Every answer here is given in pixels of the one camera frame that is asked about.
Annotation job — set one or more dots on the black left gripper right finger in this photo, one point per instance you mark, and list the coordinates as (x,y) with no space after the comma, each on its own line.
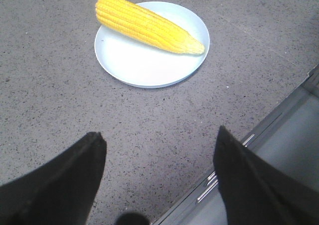
(255,193)

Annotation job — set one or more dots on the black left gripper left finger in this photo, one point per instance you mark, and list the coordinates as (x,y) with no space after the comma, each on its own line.
(61,192)

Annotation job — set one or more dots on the light blue round plate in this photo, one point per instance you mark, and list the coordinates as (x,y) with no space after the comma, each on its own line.
(140,65)

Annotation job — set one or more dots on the yellow corn cob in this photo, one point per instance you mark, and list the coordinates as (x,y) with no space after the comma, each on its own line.
(146,26)

